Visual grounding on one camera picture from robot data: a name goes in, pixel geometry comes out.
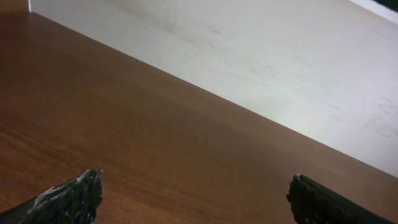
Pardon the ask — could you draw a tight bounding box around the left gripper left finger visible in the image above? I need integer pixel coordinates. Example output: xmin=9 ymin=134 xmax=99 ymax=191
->
xmin=1 ymin=169 xmax=103 ymax=224

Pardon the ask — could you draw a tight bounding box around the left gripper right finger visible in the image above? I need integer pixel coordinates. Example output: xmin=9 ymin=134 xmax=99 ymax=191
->
xmin=287 ymin=174 xmax=392 ymax=224

